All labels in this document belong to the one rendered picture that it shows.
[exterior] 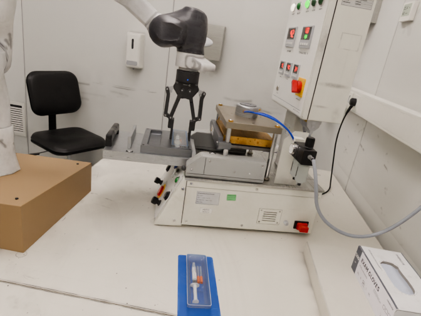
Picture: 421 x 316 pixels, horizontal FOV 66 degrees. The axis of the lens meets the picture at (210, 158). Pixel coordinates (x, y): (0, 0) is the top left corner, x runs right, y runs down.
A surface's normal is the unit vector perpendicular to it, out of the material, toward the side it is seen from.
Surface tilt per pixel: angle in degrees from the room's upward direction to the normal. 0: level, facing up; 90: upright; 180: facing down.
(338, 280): 0
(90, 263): 0
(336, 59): 90
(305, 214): 90
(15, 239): 90
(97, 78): 90
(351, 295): 0
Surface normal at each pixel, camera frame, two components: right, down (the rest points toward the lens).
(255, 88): -0.11, 0.33
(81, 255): 0.15, -0.93
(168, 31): 0.14, 0.34
